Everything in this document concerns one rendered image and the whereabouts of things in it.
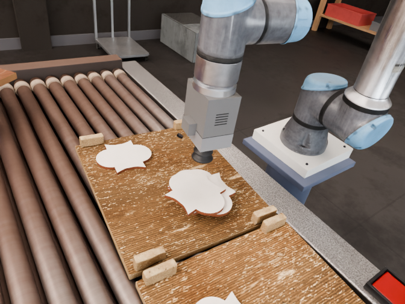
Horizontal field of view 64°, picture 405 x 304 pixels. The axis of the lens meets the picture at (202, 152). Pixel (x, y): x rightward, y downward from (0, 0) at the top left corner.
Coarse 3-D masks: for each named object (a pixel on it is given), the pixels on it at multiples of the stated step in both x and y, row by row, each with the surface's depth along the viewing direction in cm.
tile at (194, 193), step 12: (180, 180) 72; (192, 180) 72; (204, 180) 73; (180, 192) 69; (192, 192) 69; (204, 192) 70; (216, 192) 70; (180, 204) 67; (192, 204) 66; (204, 204) 67; (216, 204) 67
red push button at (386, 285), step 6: (384, 276) 64; (390, 276) 65; (378, 282) 63; (384, 282) 63; (390, 282) 63; (396, 282) 64; (378, 288) 62; (384, 288) 62; (390, 288) 62; (396, 288) 63; (402, 288) 63; (384, 294) 61; (390, 294) 61; (396, 294) 61; (402, 294) 62; (390, 300) 60; (396, 300) 60; (402, 300) 61
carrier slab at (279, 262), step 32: (288, 224) 71; (224, 256) 62; (256, 256) 63; (288, 256) 64; (160, 288) 55; (192, 288) 56; (224, 288) 57; (256, 288) 58; (288, 288) 59; (320, 288) 59
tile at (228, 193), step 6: (198, 174) 76; (210, 180) 74; (216, 180) 75; (222, 186) 73; (228, 192) 72; (234, 192) 72; (228, 198) 70; (228, 204) 69; (222, 210) 67; (228, 210) 68; (216, 216) 67
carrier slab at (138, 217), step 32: (160, 160) 83; (192, 160) 85; (224, 160) 87; (96, 192) 71; (128, 192) 72; (160, 192) 74; (256, 192) 78; (128, 224) 65; (160, 224) 66; (192, 224) 68; (224, 224) 69; (256, 224) 70; (128, 256) 59
